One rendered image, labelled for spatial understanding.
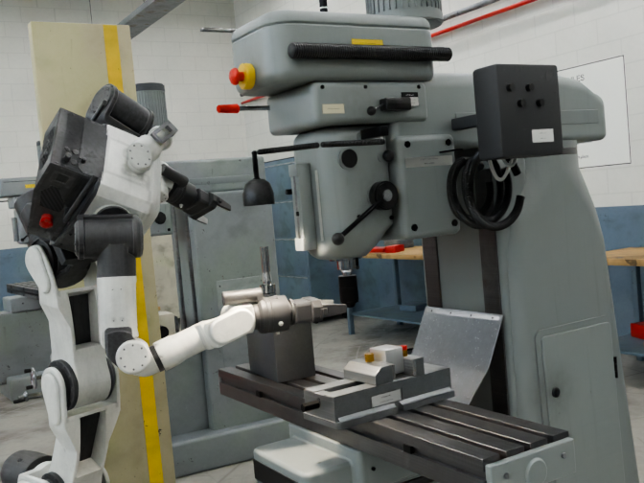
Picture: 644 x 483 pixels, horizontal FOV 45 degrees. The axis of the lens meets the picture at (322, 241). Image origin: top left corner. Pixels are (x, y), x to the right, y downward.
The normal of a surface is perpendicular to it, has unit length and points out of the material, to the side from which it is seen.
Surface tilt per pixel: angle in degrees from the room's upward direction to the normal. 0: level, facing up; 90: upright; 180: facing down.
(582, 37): 90
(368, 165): 90
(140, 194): 57
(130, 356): 84
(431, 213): 90
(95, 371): 80
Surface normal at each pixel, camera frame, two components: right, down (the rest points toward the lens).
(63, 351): -0.65, 0.10
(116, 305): 0.23, -0.07
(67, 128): 0.59, -0.57
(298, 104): -0.85, 0.11
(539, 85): 0.52, 0.00
